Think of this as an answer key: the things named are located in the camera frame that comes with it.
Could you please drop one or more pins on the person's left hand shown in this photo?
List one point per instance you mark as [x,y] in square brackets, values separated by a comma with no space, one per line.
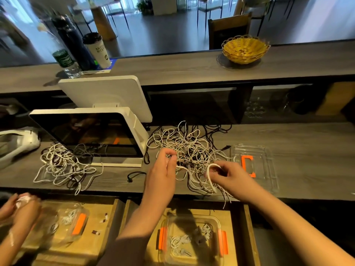
[161,180]

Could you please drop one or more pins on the person's right hand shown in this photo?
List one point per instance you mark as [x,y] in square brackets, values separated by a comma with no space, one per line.
[236,182]

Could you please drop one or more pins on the clear container drawer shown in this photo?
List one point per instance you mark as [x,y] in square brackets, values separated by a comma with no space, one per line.
[191,218]
[39,230]

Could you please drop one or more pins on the person's left forearm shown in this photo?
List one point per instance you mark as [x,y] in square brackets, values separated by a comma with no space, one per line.
[133,238]

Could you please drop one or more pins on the another person's forearm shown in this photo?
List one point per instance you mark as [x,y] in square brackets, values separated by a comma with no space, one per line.
[14,246]

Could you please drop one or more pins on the person's right forearm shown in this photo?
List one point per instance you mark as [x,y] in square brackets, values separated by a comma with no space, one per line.
[294,235]

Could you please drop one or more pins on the wooden drawer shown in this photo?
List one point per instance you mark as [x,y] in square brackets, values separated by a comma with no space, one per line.
[236,235]
[102,243]

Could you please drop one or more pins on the small white connector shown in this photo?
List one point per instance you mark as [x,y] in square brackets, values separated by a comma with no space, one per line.
[105,217]
[96,232]

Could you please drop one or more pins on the white touchscreen monitor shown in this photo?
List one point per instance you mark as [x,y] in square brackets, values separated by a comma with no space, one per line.
[89,133]

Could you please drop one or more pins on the white customer display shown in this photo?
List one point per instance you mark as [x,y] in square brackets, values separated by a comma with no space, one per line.
[108,97]

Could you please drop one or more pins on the grey wooden bar counter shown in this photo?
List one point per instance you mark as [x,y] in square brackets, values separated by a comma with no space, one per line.
[177,69]

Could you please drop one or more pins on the blue white notebook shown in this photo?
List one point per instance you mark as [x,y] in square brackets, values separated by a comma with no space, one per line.
[108,68]

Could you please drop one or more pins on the flat cardboard sheet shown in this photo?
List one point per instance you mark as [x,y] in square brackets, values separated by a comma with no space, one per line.
[335,99]

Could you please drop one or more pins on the yellow woven basket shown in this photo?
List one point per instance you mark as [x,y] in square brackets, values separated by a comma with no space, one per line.
[246,51]

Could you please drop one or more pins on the white headset device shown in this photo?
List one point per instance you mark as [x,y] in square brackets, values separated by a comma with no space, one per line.
[27,138]

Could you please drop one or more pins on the white paper coffee cup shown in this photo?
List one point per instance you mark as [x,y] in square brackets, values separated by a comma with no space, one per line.
[98,52]

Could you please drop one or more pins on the brown wooden chair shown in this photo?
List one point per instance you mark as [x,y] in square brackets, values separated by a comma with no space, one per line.
[230,30]

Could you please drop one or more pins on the clear plastic water bottle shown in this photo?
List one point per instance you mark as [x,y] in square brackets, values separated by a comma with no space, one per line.
[64,58]

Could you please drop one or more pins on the black thermos bottle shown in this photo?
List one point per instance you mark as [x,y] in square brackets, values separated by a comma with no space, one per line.
[77,47]

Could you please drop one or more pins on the green potted plant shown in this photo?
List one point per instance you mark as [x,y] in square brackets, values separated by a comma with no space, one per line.
[144,6]

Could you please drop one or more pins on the black metal chair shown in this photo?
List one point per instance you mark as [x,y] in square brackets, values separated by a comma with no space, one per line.
[119,8]
[258,8]
[209,7]

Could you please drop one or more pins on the round wooden table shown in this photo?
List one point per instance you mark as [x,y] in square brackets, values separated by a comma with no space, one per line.
[100,5]

